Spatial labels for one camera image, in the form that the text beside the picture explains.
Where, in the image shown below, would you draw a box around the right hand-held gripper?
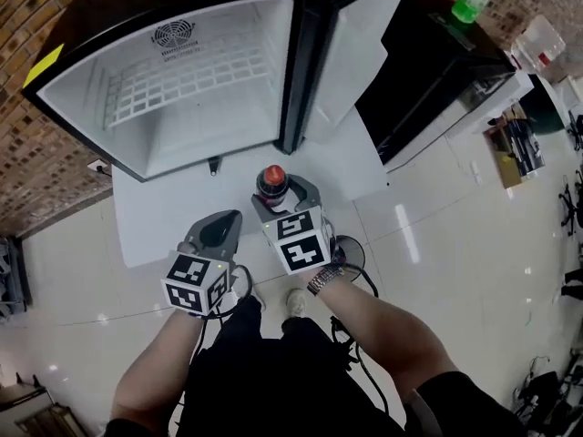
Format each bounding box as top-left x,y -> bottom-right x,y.
251,175 -> 339,277

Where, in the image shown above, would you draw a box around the dark cola bottle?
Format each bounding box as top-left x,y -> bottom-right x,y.
254,164 -> 292,212

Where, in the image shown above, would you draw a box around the silver wristwatch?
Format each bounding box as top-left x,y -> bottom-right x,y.
306,264 -> 346,298

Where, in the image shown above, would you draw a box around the black mini fridge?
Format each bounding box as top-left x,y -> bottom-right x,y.
20,0 -> 300,184

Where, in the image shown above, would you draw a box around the black waist harness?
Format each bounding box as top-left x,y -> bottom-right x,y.
328,315 -> 363,375

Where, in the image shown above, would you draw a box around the person's black shirt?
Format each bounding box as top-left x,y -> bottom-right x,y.
103,334 -> 527,437

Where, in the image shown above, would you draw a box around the cardboard box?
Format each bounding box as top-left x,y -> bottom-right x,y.
482,115 -> 547,191

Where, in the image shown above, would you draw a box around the person's left forearm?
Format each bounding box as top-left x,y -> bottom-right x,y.
110,310 -> 207,427

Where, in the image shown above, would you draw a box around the green plastic bottle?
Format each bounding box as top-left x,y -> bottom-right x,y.
450,0 -> 493,25

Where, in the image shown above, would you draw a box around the black glass-door cabinet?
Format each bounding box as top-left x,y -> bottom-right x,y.
354,0 -> 518,166

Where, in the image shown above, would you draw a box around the person's black trousers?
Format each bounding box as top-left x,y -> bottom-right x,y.
198,294 -> 341,368

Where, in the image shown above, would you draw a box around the white wire fridge shelf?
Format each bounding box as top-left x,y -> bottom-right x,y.
102,38 -> 280,131

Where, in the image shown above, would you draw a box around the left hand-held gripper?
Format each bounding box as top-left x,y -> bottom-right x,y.
159,208 -> 244,319

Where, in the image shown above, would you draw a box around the person's right forearm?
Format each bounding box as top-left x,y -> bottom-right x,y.
312,266 -> 459,404

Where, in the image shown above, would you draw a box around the black office chair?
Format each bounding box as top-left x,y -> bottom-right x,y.
557,169 -> 583,237

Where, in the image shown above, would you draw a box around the white table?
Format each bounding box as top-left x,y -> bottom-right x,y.
111,107 -> 389,270

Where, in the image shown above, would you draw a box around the white sneaker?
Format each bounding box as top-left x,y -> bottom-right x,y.
285,288 -> 308,321
230,266 -> 268,312

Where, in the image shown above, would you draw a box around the clear dispenser jug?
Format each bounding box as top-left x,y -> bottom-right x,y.
509,13 -> 568,85

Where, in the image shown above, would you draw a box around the yellow fridge label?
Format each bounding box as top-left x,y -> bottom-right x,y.
21,42 -> 66,89

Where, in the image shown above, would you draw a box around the dark green round seat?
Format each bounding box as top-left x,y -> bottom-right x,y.
518,74 -> 571,137

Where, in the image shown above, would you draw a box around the black round waste bin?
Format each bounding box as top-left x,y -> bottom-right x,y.
334,233 -> 369,287

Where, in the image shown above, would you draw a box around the black fridge door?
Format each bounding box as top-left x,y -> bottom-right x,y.
276,0 -> 412,156

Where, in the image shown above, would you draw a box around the grey metal rack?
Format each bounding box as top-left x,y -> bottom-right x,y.
0,236 -> 34,320

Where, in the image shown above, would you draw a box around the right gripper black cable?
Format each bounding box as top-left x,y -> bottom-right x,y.
339,260 -> 380,300

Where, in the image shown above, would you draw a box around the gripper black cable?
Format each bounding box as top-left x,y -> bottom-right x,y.
339,260 -> 380,300
198,264 -> 254,336

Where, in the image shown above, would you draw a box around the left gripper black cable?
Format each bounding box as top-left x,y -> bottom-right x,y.
198,264 -> 254,336

